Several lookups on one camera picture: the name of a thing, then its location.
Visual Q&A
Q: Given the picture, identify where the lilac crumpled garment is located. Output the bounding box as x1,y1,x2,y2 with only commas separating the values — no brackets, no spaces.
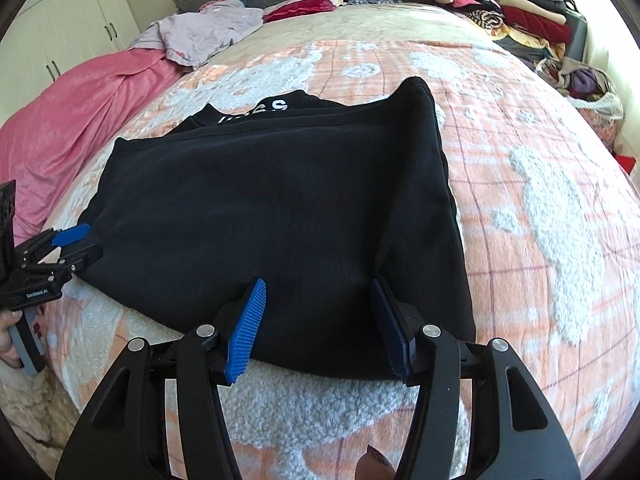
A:
131,0,265,68

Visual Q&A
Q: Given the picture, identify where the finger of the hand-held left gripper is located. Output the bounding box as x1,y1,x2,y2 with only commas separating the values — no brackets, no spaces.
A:
49,223,93,249
60,243,104,274

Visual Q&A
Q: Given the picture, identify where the white mesh bag of clothes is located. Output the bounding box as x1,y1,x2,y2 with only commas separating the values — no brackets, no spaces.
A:
535,55,626,121

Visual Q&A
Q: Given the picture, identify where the beige bedsheet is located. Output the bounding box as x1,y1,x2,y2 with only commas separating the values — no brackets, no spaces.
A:
185,2,501,76

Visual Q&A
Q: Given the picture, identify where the pink duvet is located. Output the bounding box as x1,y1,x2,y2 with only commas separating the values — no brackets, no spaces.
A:
0,49,183,246

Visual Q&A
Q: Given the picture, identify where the pile of folded clothes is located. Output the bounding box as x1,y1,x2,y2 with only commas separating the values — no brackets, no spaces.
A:
425,0,581,68

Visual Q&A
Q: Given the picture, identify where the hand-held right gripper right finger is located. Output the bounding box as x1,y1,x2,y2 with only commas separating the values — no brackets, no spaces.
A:
369,277,582,480

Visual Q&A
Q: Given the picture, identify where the white wardrobe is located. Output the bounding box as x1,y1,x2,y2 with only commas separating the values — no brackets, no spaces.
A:
0,0,141,126

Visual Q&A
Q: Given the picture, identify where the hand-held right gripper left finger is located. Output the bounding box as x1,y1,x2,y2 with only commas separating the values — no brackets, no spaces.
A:
55,277,268,480

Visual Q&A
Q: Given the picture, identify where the person's left hand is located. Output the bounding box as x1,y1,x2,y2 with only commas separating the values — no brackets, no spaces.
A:
0,310,25,368

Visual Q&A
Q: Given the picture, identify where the small red cloth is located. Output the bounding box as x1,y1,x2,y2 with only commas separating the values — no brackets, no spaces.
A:
612,152,638,176

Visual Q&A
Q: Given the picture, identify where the person's right hand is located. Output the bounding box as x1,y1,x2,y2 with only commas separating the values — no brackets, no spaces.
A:
354,442,401,480

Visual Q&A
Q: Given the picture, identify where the orange and white blanket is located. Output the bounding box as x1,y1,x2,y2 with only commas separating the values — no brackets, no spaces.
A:
47,40,636,480

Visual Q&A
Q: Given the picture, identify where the black sweatshirt with orange patches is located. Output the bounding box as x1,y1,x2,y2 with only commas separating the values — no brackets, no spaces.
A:
75,76,477,382

